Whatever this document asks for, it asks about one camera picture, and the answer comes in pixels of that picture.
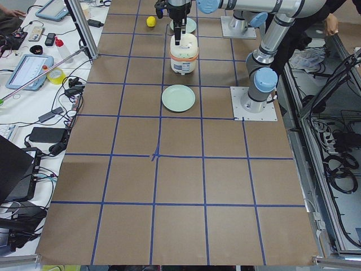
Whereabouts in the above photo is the green plate near arm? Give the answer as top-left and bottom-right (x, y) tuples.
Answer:
(161, 85), (196, 112)
(186, 18), (197, 33)

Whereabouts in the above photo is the black power adapter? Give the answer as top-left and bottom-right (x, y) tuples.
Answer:
(87, 19), (104, 28)

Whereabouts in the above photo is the person in black clothes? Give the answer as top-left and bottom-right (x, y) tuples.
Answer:
(271, 1), (345, 76)

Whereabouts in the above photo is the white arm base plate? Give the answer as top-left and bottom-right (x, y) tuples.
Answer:
(230, 86), (278, 121)
(221, 16), (257, 40)

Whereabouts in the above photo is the yellow toy lemon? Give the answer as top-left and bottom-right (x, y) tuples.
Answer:
(146, 16), (156, 28)

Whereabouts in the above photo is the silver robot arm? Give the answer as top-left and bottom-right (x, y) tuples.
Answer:
(155, 0), (268, 46)
(197, 1), (325, 113)

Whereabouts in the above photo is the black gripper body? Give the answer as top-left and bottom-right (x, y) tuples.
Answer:
(155, 0), (192, 27)

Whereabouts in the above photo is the black laptop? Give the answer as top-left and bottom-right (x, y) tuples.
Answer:
(1, 137), (41, 203)

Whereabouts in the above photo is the aluminium frame post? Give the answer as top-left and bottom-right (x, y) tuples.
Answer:
(64, 0), (99, 60)

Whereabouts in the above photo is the metal rod stand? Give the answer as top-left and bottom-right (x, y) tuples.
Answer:
(1, 47), (86, 105)

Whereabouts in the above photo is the yellow tape roll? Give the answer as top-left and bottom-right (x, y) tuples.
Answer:
(47, 68), (66, 85)

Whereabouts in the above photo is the cream rice cooker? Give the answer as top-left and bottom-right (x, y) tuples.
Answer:
(170, 33), (199, 75)

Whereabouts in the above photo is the black power brick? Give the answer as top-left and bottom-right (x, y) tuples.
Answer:
(29, 127), (66, 143)

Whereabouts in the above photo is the blue teach pendant tablet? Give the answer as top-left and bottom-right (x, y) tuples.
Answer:
(6, 54), (54, 89)

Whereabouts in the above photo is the black small bowl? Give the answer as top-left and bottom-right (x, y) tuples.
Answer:
(29, 45), (43, 55)

